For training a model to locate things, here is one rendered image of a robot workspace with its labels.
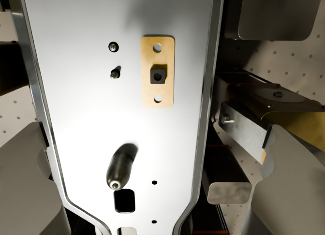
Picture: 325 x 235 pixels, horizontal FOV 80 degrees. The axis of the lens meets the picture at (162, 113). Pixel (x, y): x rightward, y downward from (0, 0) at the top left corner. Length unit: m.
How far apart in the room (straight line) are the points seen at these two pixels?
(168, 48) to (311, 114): 0.17
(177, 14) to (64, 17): 0.12
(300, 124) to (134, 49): 0.20
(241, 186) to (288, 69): 0.39
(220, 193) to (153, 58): 0.24
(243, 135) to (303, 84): 0.46
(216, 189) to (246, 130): 0.14
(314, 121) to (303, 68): 0.42
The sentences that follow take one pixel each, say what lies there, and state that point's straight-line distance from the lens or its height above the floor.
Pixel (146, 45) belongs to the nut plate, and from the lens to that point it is 0.23.
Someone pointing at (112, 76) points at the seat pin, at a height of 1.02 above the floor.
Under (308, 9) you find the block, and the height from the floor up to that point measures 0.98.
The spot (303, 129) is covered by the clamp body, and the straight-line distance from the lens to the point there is 0.26.
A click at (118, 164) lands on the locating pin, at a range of 0.26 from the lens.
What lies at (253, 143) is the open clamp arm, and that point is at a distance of 0.23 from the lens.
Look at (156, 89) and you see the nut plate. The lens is 0.24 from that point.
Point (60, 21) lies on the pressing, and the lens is 0.25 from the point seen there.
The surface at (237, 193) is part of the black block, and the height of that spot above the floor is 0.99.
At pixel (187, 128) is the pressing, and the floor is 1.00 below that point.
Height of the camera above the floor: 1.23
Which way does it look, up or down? 67 degrees down
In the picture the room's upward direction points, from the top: 177 degrees clockwise
